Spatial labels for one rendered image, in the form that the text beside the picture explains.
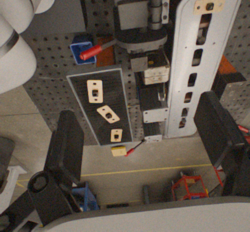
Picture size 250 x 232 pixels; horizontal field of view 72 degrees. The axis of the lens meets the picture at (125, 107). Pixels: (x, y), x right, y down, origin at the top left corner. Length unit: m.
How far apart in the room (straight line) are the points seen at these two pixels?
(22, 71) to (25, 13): 0.17
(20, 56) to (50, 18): 0.40
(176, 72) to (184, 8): 0.22
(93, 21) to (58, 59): 0.28
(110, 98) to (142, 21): 0.23
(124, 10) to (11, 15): 0.27
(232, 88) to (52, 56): 0.87
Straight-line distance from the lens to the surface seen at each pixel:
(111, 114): 0.56
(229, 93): 0.84
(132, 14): 0.39
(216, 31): 0.66
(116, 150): 0.77
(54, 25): 0.81
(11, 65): 0.41
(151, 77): 0.58
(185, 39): 0.63
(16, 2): 0.52
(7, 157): 3.12
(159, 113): 0.67
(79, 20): 0.78
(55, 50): 0.98
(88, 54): 0.43
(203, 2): 0.60
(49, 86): 1.14
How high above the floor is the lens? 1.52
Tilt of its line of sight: 41 degrees down
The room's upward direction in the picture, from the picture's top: 174 degrees clockwise
